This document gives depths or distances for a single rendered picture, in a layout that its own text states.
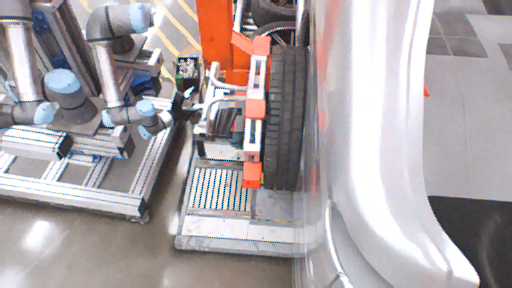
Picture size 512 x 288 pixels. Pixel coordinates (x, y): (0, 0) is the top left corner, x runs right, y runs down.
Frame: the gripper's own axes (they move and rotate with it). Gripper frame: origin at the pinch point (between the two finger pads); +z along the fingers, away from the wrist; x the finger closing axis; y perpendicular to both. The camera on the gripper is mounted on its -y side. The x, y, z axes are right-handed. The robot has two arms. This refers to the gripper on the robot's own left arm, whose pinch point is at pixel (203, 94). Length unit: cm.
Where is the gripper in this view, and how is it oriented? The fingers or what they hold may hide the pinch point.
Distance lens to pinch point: 187.1
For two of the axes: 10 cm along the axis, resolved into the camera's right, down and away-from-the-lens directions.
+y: -0.3, 5.9, 8.1
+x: 6.7, 6.1, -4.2
